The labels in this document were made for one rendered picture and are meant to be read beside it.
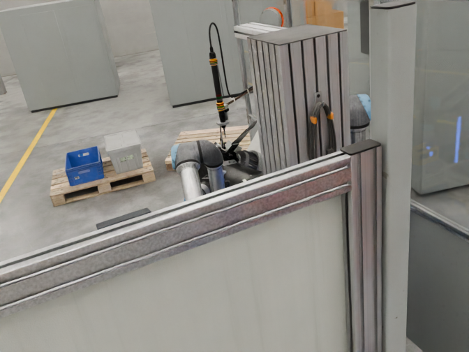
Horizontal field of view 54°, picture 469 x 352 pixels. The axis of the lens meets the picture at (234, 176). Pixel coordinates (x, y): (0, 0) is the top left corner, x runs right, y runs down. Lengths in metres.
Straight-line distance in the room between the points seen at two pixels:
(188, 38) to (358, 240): 7.42
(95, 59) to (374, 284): 9.09
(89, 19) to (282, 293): 9.03
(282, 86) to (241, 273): 0.87
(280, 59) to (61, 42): 8.46
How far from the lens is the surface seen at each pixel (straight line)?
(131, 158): 5.56
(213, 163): 2.22
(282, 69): 1.47
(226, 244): 0.70
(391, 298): 0.92
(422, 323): 2.96
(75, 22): 9.66
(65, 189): 5.62
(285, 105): 1.50
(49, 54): 9.83
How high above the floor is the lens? 2.29
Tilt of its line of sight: 26 degrees down
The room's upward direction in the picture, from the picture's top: 9 degrees counter-clockwise
